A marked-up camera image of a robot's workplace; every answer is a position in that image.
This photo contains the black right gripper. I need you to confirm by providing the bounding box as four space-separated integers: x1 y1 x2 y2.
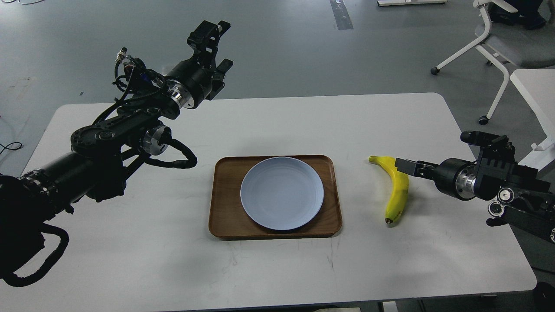
395 158 476 200

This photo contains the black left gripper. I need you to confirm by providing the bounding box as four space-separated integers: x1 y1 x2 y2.
165 20 234 109

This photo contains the yellow banana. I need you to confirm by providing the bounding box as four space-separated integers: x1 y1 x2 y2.
369 156 410 225

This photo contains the light blue plate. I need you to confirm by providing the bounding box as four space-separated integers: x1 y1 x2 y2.
240 156 324 231

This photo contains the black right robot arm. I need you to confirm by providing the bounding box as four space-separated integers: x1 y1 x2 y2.
395 131 555 243

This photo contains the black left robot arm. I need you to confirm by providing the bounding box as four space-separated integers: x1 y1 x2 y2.
0 20 233 287

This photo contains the white side table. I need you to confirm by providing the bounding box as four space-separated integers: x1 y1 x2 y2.
510 68 555 171

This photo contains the white office chair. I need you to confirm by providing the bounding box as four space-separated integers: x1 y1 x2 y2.
430 0 555 126

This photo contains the brown wooden tray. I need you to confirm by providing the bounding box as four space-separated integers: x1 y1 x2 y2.
208 155 342 240

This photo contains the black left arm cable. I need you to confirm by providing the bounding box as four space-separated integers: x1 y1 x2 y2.
143 138 198 169

